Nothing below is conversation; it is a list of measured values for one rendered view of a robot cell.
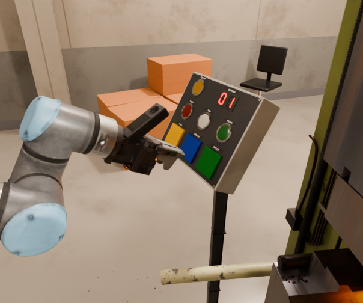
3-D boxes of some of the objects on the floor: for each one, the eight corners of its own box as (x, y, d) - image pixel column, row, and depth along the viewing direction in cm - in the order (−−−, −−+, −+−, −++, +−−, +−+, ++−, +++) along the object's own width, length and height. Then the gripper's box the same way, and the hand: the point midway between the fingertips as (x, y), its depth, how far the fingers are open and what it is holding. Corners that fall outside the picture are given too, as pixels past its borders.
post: (206, 324, 142) (220, 122, 90) (205, 316, 145) (218, 117, 93) (214, 323, 142) (233, 121, 90) (213, 315, 145) (230, 116, 94)
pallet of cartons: (204, 113, 395) (207, 52, 356) (246, 148, 304) (256, 71, 265) (96, 127, 352) (85, 59, 313) (107, 174, 260) (94, 86, 222)
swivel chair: (265, 107, 417) (274, 44, 375) (287, 121, 370) (301, 50, 328) (230, 110, 403) (235, 45, 361) (249, 125, 356) (258, 53, 314)
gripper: (95, 150, 68) (166, 168, 81) (107, 168, 61) (181, 184, 74) (109, 118, 66) (178, 140, 79) (123, 131, 59) (196, 154, 73)
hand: (181, 151), depth 75 cm, fingers closed
